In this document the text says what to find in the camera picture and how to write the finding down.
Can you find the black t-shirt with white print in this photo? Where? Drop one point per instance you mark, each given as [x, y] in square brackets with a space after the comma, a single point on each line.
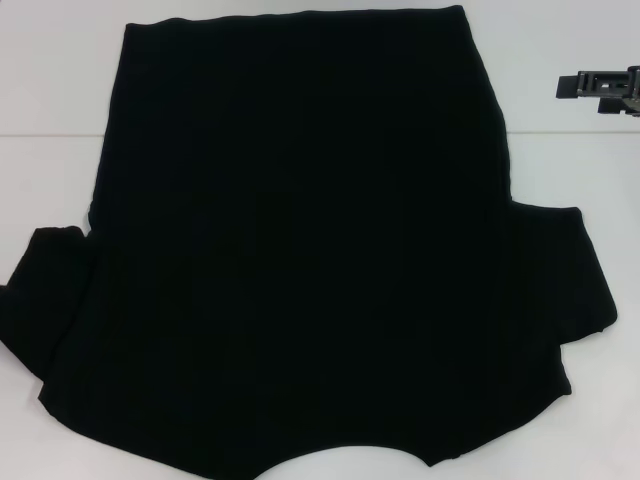
[325, 225]

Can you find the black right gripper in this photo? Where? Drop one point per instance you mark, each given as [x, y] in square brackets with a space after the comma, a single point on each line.
[635, 92]

